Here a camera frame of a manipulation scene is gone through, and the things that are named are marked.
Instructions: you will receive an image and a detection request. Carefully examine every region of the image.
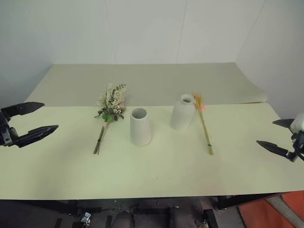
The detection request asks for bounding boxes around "white conical ceramic vase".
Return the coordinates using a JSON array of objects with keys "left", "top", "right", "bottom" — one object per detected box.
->
[{"left": 129, "top": 107, "right": 152, "bottom": 146}]

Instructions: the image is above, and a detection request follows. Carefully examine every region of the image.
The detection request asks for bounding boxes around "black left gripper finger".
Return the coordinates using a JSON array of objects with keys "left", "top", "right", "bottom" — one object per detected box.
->
[
  {"left": 0, "top": 102, "right": 46, "bottom": 119},
  {"left": 18, "top": 124, "right": 59, "bottom": 149}
]

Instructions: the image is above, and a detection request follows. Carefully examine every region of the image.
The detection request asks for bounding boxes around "dried yellow grass stem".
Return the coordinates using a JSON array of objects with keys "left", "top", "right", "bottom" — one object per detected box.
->
[{"left": 192, "top": 92, "right": 214, "bottom": 156}]

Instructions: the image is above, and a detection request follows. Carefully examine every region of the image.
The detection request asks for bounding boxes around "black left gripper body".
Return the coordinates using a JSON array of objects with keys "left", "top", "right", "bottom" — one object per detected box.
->
[{"left": 0, "top": 109, "right": 21, "bottom": 148}]

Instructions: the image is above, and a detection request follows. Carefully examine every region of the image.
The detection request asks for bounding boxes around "small silver metal clamp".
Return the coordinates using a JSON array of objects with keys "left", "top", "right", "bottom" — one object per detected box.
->
[{"left": 80, "top": 212, "right": 92, "bottom": 224}]

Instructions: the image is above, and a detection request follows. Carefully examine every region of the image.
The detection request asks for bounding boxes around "white bottle-shaped ceramic vase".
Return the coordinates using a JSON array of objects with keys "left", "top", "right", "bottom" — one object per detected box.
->
[{"left": 170, "top": 94, "right": 196, "bottom": 131}]

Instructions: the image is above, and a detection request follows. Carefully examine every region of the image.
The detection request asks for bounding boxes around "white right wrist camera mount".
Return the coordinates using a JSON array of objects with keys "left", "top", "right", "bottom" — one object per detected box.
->
[{"left": 290, "top": 115, "right": 304, "bottom": 132}]

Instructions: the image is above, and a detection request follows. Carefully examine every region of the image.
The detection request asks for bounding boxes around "mixed green white flower bouquet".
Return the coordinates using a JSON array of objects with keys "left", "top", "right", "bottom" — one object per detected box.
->
[{"left": 93, "top": 83, "right": 127, "bottom": 155}]

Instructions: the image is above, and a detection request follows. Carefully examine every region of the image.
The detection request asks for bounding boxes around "cream table cover sheet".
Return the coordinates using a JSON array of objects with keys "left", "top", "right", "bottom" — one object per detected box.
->
[{"left": 23, "top": 62, "right": 268, "bottom": 108}]

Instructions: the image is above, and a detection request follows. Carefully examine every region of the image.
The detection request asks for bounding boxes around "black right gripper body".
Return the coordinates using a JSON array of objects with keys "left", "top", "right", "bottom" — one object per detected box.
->
[{"left": 287, "top": 130, "right": 304, "bottom": 162}]

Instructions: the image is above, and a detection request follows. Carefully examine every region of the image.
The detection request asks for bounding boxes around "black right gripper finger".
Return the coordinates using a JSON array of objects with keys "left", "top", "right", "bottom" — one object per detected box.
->
[
  {"left": 272, "top": 118, "right": 295, "bottom": 130},
  {"left": 256, "top": 140, "right": 290, "bottom": 158}
]

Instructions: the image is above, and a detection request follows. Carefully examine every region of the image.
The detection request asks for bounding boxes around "orange floor mat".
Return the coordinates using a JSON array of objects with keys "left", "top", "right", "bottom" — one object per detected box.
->
[{"left": 237, "top": 191, "right": 304, "bottom": 228}]

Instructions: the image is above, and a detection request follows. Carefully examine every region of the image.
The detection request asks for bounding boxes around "black table frame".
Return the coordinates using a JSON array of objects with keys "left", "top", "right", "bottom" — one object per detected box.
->
[{"left": 0, "top": 192, "right": 285, "bottom": 228}]

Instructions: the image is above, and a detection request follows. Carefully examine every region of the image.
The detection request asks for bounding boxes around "dark rounded shape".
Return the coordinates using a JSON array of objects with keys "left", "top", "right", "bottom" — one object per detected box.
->
[{"left": 113, "top": 209, "right": 135, "bottom": 228}]

